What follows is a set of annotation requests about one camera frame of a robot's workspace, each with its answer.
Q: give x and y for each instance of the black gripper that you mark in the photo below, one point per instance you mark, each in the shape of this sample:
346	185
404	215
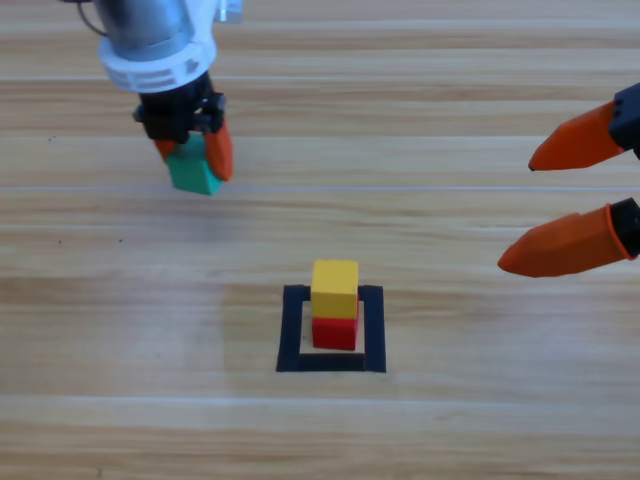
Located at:
172	112

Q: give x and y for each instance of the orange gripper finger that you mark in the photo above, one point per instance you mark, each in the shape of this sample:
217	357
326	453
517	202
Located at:
565	247
575	142

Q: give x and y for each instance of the green wooden cube block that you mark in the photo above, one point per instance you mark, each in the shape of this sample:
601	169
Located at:
192	172

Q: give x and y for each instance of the yellow wooden cube block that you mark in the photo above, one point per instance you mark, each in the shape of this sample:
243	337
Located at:
334	290

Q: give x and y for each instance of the red wooden cube block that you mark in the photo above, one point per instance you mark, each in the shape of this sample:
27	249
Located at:
334	334

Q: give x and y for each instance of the black tape square outline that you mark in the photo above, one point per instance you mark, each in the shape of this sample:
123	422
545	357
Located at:
287	340

